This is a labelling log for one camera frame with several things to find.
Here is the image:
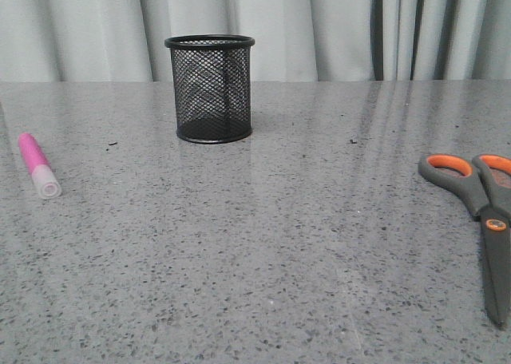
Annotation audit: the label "pink highlighter pen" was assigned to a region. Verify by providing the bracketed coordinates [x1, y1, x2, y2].
[18, 133, 61, 200]

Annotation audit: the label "grey orange scissors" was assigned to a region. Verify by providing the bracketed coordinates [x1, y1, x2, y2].
[418, 154, 510, 328]

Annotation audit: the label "grey curtain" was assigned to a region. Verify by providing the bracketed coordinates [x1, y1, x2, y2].
[1, 0, 510, 82]

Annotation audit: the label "black mesh pen cup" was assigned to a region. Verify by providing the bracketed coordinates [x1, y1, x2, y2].
[164, 34, 255, 144]

